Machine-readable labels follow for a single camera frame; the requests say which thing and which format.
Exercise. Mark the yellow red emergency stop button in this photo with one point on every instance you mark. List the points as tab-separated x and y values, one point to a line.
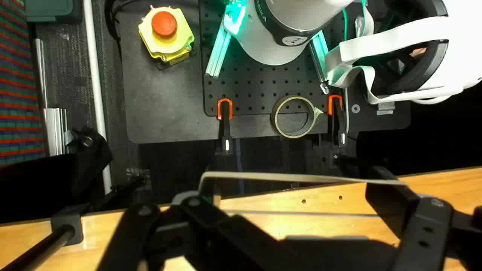
165	35

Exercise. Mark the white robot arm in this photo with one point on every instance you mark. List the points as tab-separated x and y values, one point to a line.
291	31

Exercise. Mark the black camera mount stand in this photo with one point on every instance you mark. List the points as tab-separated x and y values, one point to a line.
88	151

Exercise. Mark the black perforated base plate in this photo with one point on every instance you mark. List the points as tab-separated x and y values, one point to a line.
166	100

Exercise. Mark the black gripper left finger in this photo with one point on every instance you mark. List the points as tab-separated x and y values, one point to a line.
201	231

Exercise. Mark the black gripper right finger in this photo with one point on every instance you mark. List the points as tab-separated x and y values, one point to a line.
427	236

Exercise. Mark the black rod with clamp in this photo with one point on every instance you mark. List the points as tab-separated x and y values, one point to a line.
46	246

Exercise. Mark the orange black clamp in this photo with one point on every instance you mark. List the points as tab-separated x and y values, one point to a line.
335	114
225	126

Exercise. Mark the dark green box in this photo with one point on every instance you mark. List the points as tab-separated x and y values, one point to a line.
50	10

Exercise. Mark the white thin pole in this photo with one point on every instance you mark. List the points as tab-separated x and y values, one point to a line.
97	91

